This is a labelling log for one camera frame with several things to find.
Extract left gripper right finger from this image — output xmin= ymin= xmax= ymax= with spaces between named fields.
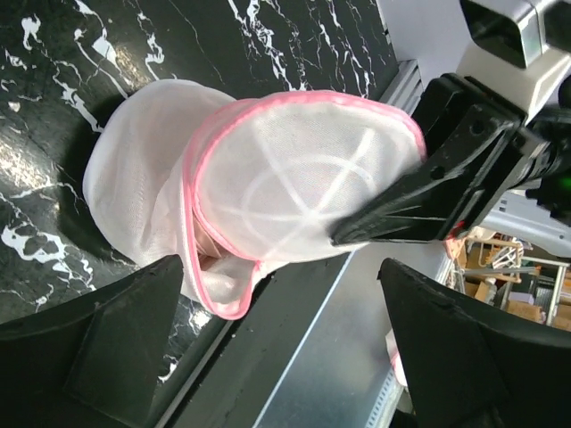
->
xmin=377 ymin=259 xmax=570 ymax=427

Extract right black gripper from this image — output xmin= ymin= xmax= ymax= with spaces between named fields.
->
xmin=331 ymin=74 xmax=570 ymax=245

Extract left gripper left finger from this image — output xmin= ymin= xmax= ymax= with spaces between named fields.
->
xmin=1 ymin=256 xmax=183 ymax=427

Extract white mesh laundry bag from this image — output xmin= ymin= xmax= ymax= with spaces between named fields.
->
xmin=82 ymin=79 xmax=426 ymax=320

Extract pink lace bra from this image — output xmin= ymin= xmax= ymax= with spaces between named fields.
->
xmin=193 ymin=217 xmax=232 ymax=272

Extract black marble mat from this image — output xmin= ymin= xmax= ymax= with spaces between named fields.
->
xmin=0 ymin=0 xmax=398 ymax=384

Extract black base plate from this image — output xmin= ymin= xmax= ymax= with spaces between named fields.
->
xmin=160 ymin=247 xmax=388 ymax=427

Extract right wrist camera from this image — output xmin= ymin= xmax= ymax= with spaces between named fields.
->
xmin=456 ymin=0 xmax=570 ymax=121

